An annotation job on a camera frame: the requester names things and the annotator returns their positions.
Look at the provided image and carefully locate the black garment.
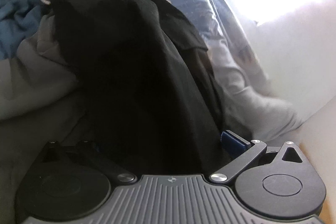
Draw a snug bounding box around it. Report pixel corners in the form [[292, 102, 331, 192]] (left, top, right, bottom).
[[50, 0, 230, 174]]

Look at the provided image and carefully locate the grey garment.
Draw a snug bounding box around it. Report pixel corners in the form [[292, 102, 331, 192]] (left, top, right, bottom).
[[1, 14, 83, 133]]

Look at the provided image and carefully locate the grey white quilt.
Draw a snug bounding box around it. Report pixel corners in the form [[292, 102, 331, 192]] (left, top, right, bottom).
[[206, 39, 302, 141]]

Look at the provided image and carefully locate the teal garment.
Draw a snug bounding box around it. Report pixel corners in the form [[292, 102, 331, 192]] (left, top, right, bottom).
[[0, 0, 50, 60]]

